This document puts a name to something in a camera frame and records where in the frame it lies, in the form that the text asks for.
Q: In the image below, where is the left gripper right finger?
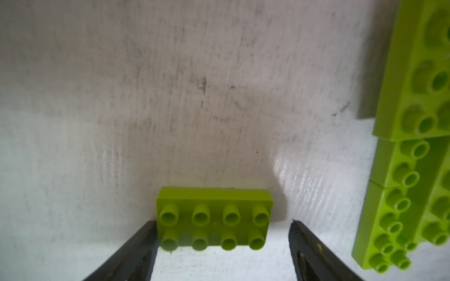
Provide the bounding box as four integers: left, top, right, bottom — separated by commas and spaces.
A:
288, 220, 362, 281

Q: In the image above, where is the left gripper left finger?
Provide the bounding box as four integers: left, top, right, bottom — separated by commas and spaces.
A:
86, 221, 159, 281

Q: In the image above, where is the green lego brick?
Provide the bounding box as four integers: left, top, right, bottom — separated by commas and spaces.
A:
373, 1, 450, 141
156, 187, 274, 252
352, 182, 419, 274
370, 136, 450, 246

